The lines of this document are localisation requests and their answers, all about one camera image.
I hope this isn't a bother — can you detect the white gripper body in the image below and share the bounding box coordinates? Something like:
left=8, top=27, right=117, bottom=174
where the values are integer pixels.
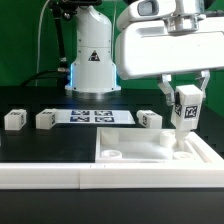
left=115, top=17, right=224, bottom=79

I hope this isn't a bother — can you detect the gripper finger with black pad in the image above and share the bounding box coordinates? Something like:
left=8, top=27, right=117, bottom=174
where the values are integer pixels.
left=157, top=74, right=175, bottom=106
left=196, top=70, right=210, bottom=98

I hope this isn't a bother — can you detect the white square tabletop part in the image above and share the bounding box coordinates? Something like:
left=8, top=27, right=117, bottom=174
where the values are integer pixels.
left=95, top=127, right=203, bottom=163

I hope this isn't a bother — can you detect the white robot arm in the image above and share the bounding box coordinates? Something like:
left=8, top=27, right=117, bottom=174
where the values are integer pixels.
left=72, top=0, right=224, bottom=105

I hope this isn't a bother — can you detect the white L-shaped obstacle fence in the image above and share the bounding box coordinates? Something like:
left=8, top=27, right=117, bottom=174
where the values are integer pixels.
left=0, top=132, right=224, bottom=189

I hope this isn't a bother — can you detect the white sheet with fiducial tags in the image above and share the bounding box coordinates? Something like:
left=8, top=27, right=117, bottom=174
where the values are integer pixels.
left=57, top=109, right=135, bottom=124

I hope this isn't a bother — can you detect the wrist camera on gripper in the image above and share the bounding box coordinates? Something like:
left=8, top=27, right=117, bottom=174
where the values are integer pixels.
left=117, top=0, right=205, bottom=33

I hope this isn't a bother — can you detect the black cable bundle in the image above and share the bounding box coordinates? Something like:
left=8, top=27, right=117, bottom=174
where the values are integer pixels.
left=20, top=69, right=72, bottom=88

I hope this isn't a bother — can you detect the white cable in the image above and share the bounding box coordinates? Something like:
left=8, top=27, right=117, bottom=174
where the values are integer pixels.
left=34, top=0, right=51, bottom=88

